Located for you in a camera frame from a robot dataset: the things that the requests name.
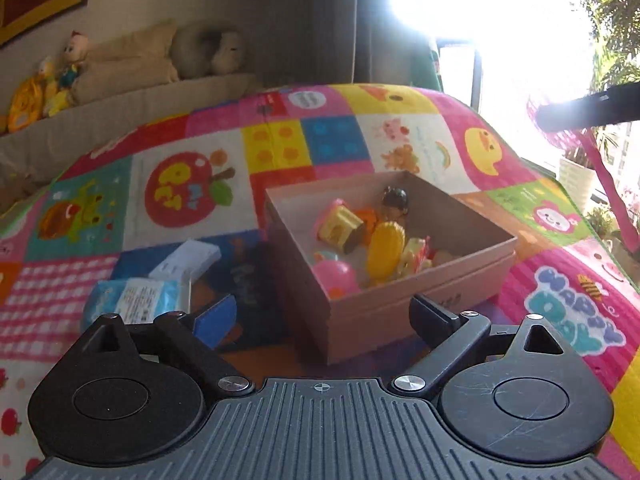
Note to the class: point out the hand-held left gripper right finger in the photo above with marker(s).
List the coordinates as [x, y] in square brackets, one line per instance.
[432, 317]

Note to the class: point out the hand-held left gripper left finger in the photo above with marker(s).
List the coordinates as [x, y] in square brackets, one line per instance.
[215, 320]

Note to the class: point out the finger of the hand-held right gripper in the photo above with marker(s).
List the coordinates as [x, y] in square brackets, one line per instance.
[590, 107]

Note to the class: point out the blue white tissue pack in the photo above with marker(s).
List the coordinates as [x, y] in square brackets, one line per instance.
[185, 260]
[135, 300]

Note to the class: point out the pink cardboard box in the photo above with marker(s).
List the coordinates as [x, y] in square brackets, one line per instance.
[360, 320]

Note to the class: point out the yellow toy corn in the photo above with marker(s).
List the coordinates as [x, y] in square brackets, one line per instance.
[385, 250]

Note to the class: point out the pink pig toy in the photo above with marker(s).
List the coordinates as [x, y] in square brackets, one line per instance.
[337, 277]

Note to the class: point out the orange plastic toy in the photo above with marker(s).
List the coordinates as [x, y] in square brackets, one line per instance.
[372, 222]

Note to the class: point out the teal round toy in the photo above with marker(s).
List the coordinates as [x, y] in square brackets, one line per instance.
[324, 258]

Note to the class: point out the pale yellow block toy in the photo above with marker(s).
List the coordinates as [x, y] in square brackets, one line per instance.
[337, 225]

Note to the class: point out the white flower pot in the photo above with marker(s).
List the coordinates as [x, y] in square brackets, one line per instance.
[577, 182]

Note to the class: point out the green palm plant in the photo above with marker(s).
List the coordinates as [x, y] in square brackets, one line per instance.
[610, 15]

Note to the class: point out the colourful printed play mat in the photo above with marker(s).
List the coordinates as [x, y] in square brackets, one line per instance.
[200, 170]

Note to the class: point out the beige sofa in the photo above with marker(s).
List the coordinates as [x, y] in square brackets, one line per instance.
[125, 105]

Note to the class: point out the grey curtain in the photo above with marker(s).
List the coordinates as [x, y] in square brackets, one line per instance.
[360, 25]

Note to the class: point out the grey plush pillow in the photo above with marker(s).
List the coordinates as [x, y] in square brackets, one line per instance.
[210, 50]

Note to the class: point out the beige pillow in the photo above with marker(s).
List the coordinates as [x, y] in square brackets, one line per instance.
[125, 65]

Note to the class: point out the yellow plush toy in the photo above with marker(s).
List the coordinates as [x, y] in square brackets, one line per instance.
[25, 102]

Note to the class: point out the green yellow plush doll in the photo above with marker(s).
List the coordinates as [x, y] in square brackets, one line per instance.
[70, 67]

